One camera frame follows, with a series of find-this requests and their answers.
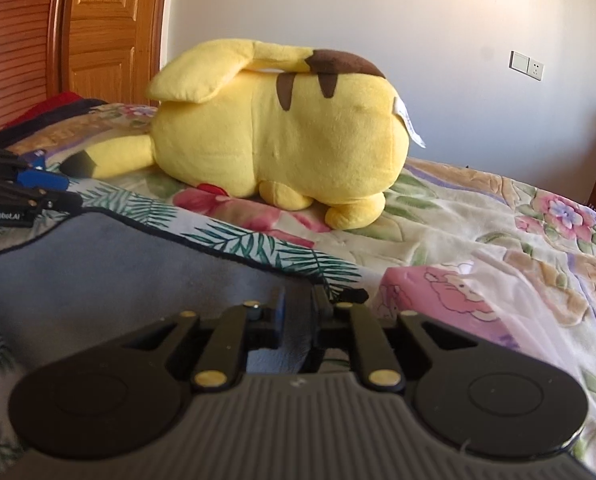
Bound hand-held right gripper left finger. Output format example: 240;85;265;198
120;287;287;393

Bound red cloth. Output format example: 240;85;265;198
12;90;86;127

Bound grey towel with black edge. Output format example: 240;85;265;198
0;207;369;377

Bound floral bedspread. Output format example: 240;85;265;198
0;102;596;480

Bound dark striped blanket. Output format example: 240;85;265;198
0;98;109;151

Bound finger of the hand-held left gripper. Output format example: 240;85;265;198
0;170;85;211
0;142;47;182

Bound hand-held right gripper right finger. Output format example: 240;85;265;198
310;285;480;392

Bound white wall switch and socket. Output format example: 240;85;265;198
509;50;545;82

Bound wooden door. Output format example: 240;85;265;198
59;0;173;109

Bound slatted wooden headboard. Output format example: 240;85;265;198
0;0;68;142

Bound yellow plush toy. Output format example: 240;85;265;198
59;37;427;229

